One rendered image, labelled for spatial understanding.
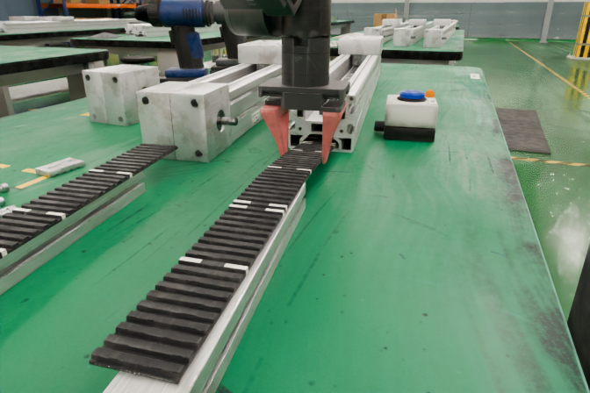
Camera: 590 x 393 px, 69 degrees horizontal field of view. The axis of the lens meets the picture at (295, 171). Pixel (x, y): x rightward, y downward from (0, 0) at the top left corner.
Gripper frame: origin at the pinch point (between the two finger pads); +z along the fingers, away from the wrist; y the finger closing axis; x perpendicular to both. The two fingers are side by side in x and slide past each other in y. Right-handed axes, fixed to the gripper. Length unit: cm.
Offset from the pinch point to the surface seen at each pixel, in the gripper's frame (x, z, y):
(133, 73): -18.4, -6.6, 35.5
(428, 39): -200, -2, -25
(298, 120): -9.5, -2.0, 2.9
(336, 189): 4.7, 2.4, -4.9
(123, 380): 37.4, -0.5, 0.9
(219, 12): -62, -17, 37
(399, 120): -17.6, -1.0, -11.7
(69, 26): -329, -1, 308
